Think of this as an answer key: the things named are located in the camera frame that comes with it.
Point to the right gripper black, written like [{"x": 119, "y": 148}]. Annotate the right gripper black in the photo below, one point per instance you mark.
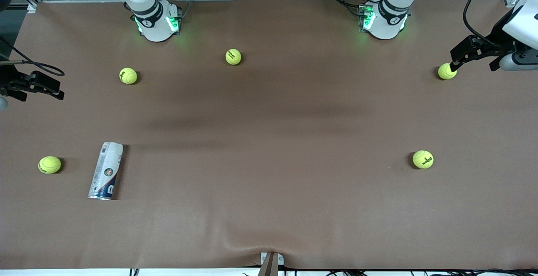
[{"x": 6, "y": 79}]

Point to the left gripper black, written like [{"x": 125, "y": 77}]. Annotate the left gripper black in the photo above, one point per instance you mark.
[{"x": 499, "y": 32}]

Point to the white blue tennis ball can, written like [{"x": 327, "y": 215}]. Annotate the white blue tennis ball can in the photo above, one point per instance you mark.
[{"x": 106, "y": 171}]

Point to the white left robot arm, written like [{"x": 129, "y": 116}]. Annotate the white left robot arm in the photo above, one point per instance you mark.
[{"x": 388, "y": 19}]

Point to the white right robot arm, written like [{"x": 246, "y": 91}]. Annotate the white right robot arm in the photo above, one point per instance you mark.
[{"x": 153, "y": 24}]

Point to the yellow-green tennis ball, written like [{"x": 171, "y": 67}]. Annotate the yellow-green tennis ball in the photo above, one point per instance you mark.
[
  {"x": 445, "y": 73},
  {"x": 128, "y": 75},
  {"x": 423, "y": 159},
  {"x": 233, "y": 56},
  {"x": 49, "y": 164}
]

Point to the brown table cover mat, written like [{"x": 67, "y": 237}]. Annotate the brown table cover mat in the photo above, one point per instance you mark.
[{"x": 269, "y": 183}]

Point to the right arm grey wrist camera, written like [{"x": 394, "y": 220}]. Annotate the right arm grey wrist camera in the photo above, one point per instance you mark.
[{"x": 2, "y": 103}]

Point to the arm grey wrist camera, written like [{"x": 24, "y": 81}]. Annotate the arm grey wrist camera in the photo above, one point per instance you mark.
[
  {"x": 2, "y": 103},
  {"x": 521, "y": 62}
]

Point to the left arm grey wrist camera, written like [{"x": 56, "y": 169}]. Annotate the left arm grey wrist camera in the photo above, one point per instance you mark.
[{"x": 521, "y": 62}]

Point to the silver metal bracket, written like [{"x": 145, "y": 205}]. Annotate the silver metal bracket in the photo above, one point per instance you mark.
[{"x": 263, "y": 258}]

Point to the brown camera post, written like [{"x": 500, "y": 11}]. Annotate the brown camera post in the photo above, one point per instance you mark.
[{"x": 269, "y": 267}]

